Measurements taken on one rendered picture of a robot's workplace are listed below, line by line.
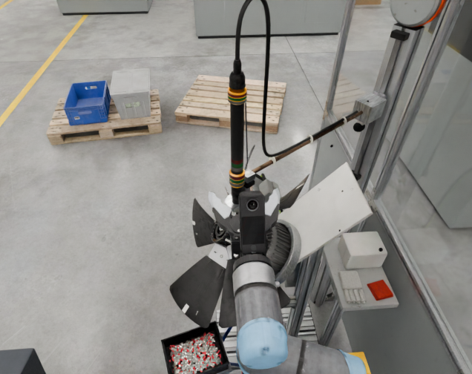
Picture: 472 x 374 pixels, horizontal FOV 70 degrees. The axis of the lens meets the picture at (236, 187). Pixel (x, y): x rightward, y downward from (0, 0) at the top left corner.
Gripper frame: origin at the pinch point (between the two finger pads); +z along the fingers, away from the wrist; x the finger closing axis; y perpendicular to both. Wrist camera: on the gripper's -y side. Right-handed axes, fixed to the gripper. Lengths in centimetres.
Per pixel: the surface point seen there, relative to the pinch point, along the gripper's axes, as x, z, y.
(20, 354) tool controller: -60, -15, 42
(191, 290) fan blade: -18, 13, 64
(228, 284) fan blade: -3.9, 3.0, 45.4
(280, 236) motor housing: 17, 23, 48
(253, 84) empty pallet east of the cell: 48, 354, 153
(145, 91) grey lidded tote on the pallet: -76, 280, 120
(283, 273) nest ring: 16, 12, 56
